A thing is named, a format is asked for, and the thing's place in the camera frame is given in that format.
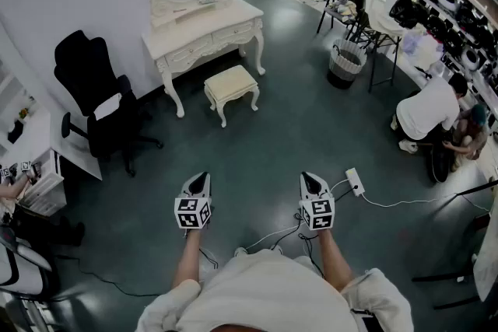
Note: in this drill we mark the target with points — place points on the black-legged folding table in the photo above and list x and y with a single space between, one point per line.
383 27

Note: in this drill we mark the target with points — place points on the white vanity dressing table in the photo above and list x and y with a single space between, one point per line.
202 27

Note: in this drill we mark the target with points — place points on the grey woven laundry basket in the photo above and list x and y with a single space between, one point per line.
346 64

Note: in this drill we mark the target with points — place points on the translucent plastic bag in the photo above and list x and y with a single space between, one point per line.
422 48

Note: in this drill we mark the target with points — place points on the white side desk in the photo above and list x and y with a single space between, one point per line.
41 182

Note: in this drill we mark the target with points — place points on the person's left forearm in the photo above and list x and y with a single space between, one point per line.
188 260

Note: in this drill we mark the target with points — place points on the white power strip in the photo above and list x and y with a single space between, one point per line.
355 182

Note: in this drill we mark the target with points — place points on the person's right forearm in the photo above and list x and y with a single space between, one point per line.
334 260

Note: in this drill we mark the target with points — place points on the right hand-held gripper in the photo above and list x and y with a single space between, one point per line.
319 214

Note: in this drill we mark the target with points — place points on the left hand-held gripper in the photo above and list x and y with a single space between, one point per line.
192 212

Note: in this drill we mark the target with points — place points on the person's left shoe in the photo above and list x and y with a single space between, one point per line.
240 252

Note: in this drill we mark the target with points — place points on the pale green tissue pack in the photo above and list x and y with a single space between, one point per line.
209 0

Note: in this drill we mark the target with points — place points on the black bag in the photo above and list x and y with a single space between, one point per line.
406 9

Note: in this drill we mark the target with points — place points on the person's beige shirt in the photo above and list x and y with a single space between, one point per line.
268 291

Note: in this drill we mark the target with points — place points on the cream upholstered stool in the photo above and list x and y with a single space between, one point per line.
231 81

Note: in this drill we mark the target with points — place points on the storage rack with bags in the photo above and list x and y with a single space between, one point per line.
463 17

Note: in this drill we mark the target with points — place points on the another person's forearm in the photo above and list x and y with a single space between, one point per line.
11 190

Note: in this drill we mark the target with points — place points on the small potted plant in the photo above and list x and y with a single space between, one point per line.
15 132

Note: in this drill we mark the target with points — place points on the pile of pale clothes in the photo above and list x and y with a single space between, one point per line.
342 8

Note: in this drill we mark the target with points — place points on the black office chair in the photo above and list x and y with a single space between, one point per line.
85 70

